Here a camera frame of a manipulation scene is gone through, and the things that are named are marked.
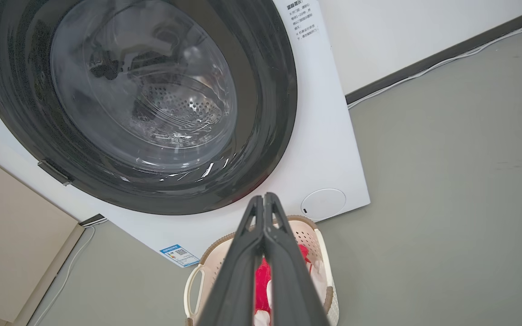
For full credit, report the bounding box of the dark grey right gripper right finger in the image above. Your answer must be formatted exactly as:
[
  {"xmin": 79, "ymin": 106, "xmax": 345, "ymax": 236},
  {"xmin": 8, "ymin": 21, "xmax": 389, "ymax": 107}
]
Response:
[{"xmin": 264, "ymin": 193, "xmax": 330, "ymax": 326}]

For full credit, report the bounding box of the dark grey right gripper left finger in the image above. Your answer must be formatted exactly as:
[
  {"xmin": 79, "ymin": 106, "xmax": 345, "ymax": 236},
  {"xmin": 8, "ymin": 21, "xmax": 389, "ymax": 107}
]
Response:
[{"xmin": 196, "ymin": 196, "xmax": 266, "ymax": 326}]

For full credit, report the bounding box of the cream laundry basket brown rim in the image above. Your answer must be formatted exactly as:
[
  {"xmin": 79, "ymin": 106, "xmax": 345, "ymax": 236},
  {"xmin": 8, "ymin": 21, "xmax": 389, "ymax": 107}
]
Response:
[{"xmin": 184, "ymin": 215, "xmax": 339, "ymax": 326}]

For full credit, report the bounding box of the red garment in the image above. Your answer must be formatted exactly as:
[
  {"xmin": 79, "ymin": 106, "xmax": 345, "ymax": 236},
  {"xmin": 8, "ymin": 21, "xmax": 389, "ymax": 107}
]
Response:
[{"xmin": 254, "ymin": 244, "xmax": 311, "ymax": 317}]

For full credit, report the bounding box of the white garment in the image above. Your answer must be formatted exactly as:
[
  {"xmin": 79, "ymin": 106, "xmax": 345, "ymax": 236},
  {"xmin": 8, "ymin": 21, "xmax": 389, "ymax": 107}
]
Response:
[{"xmin": 254, "ymin": 258, "xmax": 328, "ymax": 326}]

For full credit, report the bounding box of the blue energy label sticker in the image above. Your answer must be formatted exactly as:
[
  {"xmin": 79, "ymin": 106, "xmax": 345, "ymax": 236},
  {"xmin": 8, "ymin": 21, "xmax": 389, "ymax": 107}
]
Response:
[{"xmin": 159, "ymin": 244, "xmax": 200, "ymax": 268}]

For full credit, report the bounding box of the round white filter cover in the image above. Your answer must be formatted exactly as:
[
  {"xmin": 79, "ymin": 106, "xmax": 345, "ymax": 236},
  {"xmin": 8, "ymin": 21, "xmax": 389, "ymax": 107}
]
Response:
[{"xmin": 300, "ymin": 188, "xmax": 347, "ymax": 221}]

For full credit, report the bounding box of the white front-load washing machine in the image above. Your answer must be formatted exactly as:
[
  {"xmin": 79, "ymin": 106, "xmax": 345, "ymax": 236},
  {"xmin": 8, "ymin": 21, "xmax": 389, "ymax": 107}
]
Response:
[{"xmin": 0, "ymin": 0, "xmax": 371, "ymax": 268}]

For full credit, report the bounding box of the black baseboard strip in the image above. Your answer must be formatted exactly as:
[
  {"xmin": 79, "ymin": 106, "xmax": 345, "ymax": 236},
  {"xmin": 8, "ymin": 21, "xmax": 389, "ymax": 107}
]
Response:
[
  {"xmin": 345, "ymin": 4, "xmax": 522, "ymax": 105},
  {"xmin": 79, "ymin": 213, "xmax": 106, "ymax": 226}
]

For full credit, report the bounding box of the black round glass washer door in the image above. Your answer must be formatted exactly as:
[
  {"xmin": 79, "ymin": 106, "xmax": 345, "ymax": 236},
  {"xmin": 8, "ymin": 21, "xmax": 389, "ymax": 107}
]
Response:
[{"xmin": 0, "ymin": 0, "xmax": 298, "ymax": 216}]

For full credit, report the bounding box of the beige furniture panel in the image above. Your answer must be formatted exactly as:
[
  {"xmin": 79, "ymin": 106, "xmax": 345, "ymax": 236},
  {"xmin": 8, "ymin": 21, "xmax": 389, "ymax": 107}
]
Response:
[{"xmin": 0, "ymin": 147, "xmax": 86, "ymax": 326}]

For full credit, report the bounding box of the printed warning text sticker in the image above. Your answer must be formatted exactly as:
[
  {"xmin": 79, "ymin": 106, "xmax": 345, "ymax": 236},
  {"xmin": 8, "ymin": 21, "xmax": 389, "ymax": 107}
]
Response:
[{"xmin": 285, "ymin": 0, "xmax": 321, "ymax": 40}]

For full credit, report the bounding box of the white floor cable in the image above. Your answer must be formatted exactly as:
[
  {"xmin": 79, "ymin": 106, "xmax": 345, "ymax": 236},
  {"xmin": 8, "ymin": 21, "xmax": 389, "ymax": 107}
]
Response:
[
  {"xmin": 347, "ymin": 17, "xmax": 522, "ymax": 110},
  {"xmin": 32, "ymin": 219, "xmax": 108, "ymax": 326}
]

